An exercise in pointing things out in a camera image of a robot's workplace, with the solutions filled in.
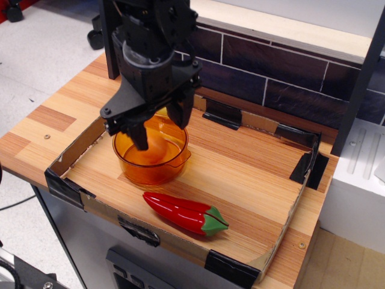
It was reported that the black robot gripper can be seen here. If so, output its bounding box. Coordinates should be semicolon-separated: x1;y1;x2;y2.
100;51;202;151

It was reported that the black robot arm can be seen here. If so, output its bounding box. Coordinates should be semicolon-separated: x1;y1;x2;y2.
99;1;202;151

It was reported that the orange transparent plastic pot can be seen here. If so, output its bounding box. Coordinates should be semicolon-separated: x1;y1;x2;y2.
112;108;191;185

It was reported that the cardboard fence with black tape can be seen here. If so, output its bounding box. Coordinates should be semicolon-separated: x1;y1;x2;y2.
45;92;337;288

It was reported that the dark brick backsplash panel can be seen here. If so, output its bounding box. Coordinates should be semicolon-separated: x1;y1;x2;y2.
174;16;385;130

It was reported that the black chair caster wheel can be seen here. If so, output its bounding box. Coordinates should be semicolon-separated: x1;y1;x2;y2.
87;30;104;50

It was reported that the red toy chili pepper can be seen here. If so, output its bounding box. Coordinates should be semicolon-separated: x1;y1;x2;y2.
143;192;229;237

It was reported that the white ribbed side unit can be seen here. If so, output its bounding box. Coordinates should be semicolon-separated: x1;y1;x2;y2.
319;119;384;253

